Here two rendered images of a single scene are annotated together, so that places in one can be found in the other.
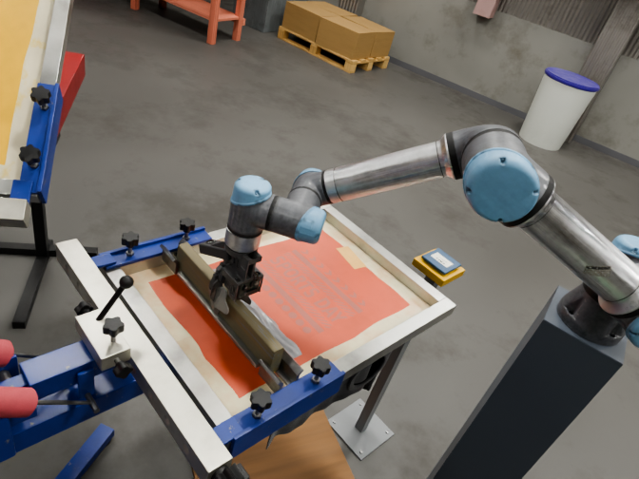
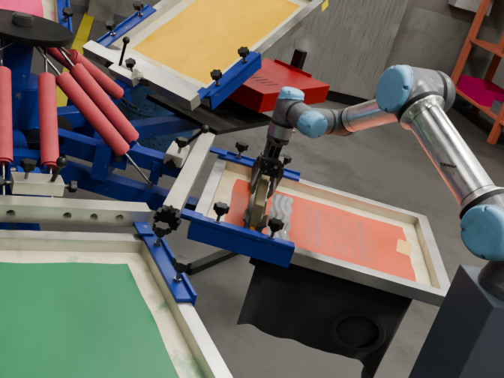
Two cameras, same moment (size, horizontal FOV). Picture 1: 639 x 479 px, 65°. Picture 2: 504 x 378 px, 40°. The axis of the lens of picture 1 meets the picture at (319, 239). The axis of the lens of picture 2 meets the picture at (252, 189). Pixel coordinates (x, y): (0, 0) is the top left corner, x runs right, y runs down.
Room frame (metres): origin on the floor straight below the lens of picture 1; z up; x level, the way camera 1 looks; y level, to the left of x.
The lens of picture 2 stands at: (-0.47, -1.38, 1.86)
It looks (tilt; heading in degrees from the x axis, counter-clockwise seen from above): 22 degrees down; 50
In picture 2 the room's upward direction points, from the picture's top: 17 degrees clockwise
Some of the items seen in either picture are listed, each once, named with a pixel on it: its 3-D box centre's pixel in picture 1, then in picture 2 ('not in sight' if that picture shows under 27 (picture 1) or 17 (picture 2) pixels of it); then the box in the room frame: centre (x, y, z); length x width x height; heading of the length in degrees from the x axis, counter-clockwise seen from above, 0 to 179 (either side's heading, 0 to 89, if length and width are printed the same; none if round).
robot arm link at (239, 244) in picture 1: (244, 236); (281, 130); (0.85, 0.15, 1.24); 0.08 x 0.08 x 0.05
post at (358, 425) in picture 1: (395, 356); not in sight; (1.40, -0.41, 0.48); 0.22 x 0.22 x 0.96; 51
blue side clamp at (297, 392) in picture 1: (284, 404); (241, 238); (0.67, -0.03, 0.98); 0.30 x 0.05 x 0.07; 141
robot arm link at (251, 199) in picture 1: (250, 205); (288, 106); (0.85, 0.15, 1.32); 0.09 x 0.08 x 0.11; 89
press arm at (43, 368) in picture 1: (74, 363); (157, 161); (0.60, 0.39, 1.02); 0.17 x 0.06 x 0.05; 141
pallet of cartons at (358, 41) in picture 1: (336, 34); not in sight; (7.27, 0.58, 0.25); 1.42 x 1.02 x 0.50; 65
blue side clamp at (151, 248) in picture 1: (158, 254); (257, 171); (1.02, 0.40, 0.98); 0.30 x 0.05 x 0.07; 141
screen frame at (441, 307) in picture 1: (289, 290); (321, 223); (1.03, 0.04, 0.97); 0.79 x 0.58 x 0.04; 141
